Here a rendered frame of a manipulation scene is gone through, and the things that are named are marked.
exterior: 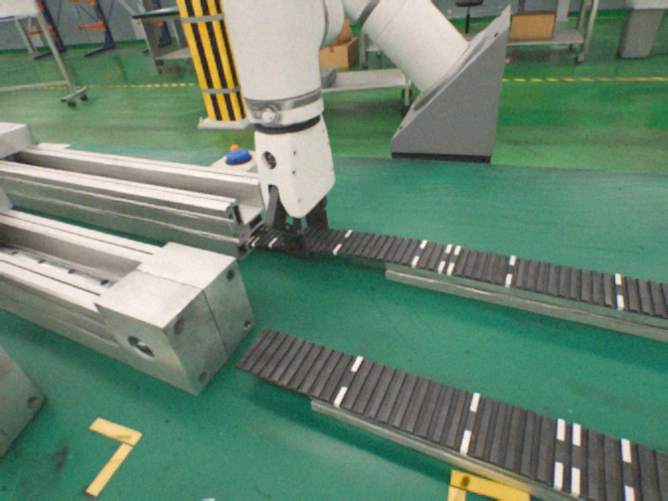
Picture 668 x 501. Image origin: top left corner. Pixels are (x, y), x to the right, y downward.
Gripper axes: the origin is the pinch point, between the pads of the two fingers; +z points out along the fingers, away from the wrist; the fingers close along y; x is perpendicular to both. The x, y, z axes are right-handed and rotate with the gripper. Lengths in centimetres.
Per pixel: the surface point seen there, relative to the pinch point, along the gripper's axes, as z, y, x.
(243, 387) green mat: 3.1, -21.5, -4.4
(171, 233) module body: 0.7, -5.2, 20.1
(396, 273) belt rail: 1.9, -2.0, -13.2
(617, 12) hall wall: 77, 763, -96
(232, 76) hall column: 41, 240, 212
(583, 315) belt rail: 2.0, -2.0, -32.8
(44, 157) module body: -4, 2, 59
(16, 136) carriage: -8, 2, 65
